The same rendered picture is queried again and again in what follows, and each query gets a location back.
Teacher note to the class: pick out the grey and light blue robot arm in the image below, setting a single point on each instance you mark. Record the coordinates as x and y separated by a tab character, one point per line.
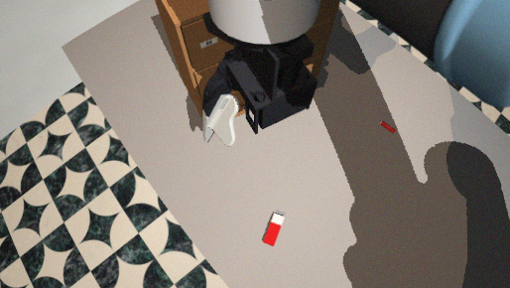
467	40

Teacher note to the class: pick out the brown wooden drawer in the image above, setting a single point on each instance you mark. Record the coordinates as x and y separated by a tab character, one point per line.
202	77
326	9
241	101
317	34
313	65
203	47

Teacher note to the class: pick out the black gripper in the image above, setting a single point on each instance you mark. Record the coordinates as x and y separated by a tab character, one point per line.
255	75

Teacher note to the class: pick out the brown wooden chest of drawers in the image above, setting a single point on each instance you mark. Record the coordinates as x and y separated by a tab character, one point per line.
179	12

